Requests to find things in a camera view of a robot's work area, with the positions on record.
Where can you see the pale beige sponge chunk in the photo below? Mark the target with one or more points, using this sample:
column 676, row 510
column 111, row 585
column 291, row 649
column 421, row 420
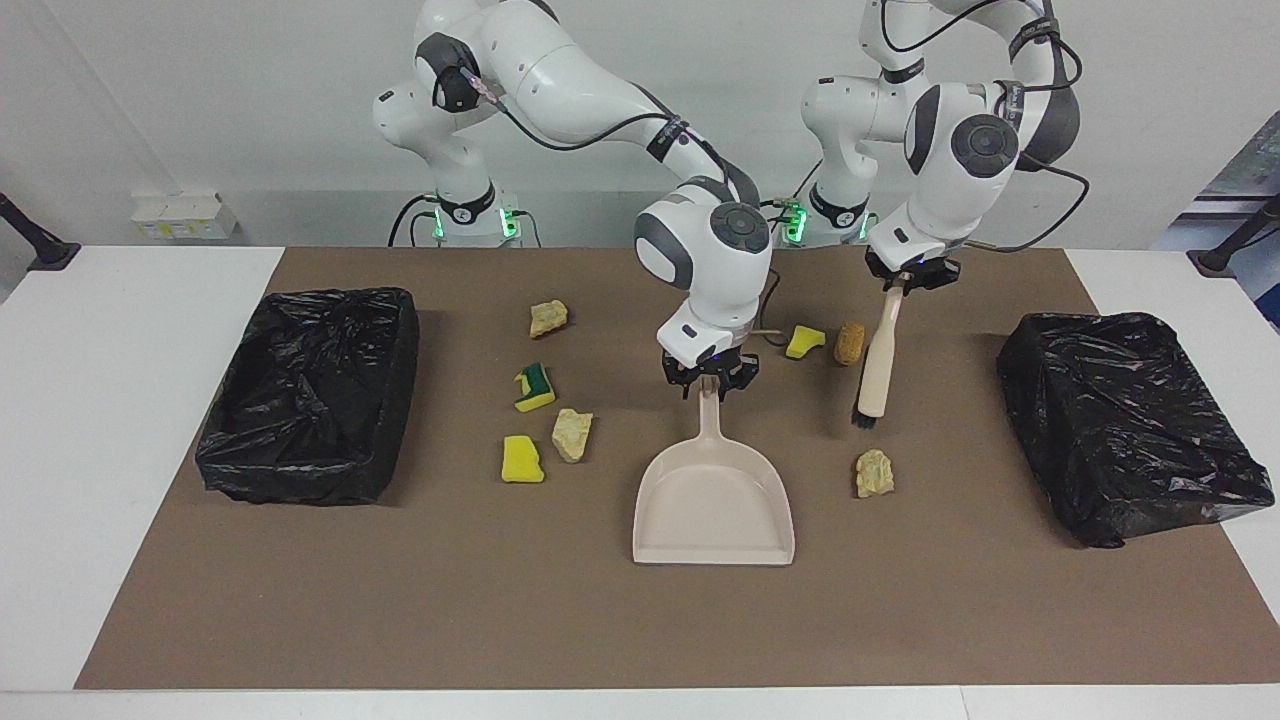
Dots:
column 572, row 435
column 548, row 318
column 873, row 473

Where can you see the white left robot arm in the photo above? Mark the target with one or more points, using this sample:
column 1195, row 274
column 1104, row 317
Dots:
column 960, row 150

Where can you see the orange-brown sponge chunk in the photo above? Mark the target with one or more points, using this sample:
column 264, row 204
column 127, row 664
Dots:
column 850, row 343

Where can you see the green and yellow sponge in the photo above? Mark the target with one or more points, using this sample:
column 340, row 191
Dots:
column 534, row 390

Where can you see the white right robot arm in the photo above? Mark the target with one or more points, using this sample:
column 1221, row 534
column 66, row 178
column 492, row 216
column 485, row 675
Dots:
column 560, row 80

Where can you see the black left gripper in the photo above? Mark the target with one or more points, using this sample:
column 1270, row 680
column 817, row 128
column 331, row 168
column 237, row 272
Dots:
column 920, row 274

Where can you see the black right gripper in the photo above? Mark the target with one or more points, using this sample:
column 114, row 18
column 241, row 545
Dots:
column 710, row 367

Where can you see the beige plastic dustpan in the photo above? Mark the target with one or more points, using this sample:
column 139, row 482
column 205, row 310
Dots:
column 712, row 500

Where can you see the yellow sponge block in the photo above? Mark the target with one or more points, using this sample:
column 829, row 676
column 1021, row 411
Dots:
column 522, row 462

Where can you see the small notched yellow sponge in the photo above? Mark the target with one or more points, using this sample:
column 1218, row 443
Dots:
column 803, row 343

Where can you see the beige hand brush black bristles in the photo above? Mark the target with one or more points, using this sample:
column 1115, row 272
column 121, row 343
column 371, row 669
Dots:
column 878, row 370

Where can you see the black stand foot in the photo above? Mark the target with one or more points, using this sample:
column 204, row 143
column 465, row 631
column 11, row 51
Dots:
column 50, row 255
column 1215, row 262

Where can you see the brown table mat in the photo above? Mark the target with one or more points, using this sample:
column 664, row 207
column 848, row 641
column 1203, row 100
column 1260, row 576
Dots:
column 640, row 620

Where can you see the black bag lined bin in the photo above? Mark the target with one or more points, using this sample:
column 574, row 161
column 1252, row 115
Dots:
column 1120, row 430
column 300, row 420

